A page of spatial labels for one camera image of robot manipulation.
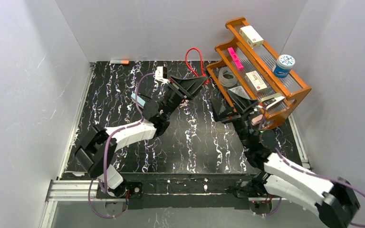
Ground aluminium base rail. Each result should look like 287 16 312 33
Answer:
39 178 341 228

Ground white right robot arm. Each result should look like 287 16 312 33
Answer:
210 96 360 228

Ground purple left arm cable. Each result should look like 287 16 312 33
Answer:
88 72 156 219

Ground white box top shelf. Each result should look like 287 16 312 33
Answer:
239 26 264 49

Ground teal white eraser block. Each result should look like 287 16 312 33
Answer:
131 93 145 108

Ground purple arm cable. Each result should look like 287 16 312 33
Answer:
255 104 365 228
88 72 156 219

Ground white red staple box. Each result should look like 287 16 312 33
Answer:
245 70 268 95

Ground blue white round jar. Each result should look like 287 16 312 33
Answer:
272 54 296 78

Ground pink highlighter marker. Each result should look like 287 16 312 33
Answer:
227 47 244 70

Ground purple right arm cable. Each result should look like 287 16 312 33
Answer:
255 104 365 228

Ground red cable padlock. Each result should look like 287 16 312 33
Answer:
183 47 210 86

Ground clear tape roll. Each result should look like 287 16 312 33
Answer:
218 66 238 87

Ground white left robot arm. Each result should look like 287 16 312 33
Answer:
74 76 207 196

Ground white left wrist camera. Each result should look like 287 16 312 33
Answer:
154 66 169 84

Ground orange grey marker pen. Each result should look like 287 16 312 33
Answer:
109 60 130 65

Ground silver brass-lock keys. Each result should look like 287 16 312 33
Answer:
180 100 189 108

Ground small pink white eraser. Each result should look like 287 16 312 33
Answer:
251 114 265 126

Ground orange wooden shelf rack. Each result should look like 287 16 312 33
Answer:
206 17 311 129

